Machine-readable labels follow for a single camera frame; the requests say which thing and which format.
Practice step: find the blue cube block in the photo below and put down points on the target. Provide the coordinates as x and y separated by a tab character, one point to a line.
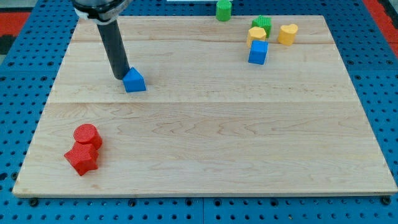
258	52

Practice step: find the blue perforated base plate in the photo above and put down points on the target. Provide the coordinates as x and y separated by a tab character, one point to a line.
31	65

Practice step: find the blue triangle block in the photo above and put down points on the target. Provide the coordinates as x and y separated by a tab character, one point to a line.
133	81

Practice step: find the yellow heart block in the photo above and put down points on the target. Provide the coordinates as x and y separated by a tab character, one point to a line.
287	34

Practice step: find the red star block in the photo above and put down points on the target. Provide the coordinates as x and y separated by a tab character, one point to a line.
82	157

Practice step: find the wooden board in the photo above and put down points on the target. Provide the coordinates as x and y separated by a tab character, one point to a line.
210	124

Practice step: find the green cylinder block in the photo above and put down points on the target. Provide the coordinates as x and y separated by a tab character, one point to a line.
223	10

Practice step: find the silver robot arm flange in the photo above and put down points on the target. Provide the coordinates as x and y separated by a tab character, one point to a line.
101	12

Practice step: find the green star block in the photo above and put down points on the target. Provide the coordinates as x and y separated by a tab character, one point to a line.
263	22

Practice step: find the yellow hexagon block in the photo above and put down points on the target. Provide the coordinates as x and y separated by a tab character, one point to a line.
255	33

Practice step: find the red circle block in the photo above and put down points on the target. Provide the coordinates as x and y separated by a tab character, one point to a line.
88	134

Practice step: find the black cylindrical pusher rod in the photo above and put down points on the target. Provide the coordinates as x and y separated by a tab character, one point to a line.
115	50

